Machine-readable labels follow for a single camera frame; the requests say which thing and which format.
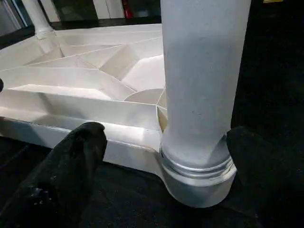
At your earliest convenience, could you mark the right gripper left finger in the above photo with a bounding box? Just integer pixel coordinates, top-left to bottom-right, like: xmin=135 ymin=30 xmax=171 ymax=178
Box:
xmin=0 ymin=121 xmax=108 ymax=228

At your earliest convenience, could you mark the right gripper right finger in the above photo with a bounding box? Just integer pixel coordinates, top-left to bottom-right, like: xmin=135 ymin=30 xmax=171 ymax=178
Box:
xmin=226 ymin=125 xmax=304 ymax=228

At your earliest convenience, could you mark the white plastic table leg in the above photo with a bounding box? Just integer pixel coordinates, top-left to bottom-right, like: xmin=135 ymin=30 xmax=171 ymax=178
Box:
xmin=160 ymin=0 xmax=252 ymax=173
xmin=22 ymin=0 xmax=55 ymax=34

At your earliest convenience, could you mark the white plastic table top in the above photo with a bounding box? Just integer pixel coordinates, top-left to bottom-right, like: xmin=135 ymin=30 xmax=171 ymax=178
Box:
xmin=0 ymin=22 xmax=238 ymax=209

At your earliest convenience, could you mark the beige curtain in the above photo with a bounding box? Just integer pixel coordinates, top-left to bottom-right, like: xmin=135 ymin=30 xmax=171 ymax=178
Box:
xmin=0 ymin=0 xmax=34 ymax=37

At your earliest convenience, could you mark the white cabinet with glass doors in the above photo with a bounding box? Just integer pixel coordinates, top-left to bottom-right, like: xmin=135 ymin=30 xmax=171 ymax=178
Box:
xmin=39 ymin=0 xmax=162 ymax=22

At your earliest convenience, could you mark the red item behind glass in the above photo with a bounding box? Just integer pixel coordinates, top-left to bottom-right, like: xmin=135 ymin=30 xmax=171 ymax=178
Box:
xmin=122 ymin=0 xmax=133 ymax=18

